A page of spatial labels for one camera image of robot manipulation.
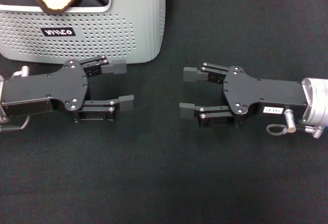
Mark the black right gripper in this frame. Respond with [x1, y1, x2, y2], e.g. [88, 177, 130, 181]
[179, 62, 309, 129]

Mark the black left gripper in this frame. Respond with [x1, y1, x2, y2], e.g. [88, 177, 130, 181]
[1, 55, 135, 124]

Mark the grey perforated storage basket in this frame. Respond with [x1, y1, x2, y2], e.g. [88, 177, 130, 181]
[0, 0, 170, 65]

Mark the black tablecloth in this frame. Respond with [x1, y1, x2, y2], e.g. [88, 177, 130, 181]
[0, 0, 328, 224]

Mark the silver left cable plug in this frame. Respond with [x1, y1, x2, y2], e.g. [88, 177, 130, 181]
[11, 65, 32, 78]

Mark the silver cable plug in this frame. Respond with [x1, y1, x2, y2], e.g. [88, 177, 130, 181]
[282, 108, 297, 134]
[11, 65, 32, 78]

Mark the silver right cable plug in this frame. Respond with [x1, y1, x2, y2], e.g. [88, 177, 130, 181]
[282, 108, 297, 134]

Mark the grey left gripper cable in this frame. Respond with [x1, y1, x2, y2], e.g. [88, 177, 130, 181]
[0, 115, 32, 133]

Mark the silver ribbed cable connector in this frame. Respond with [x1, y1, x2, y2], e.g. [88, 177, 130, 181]
[312, 125, 328, 139]

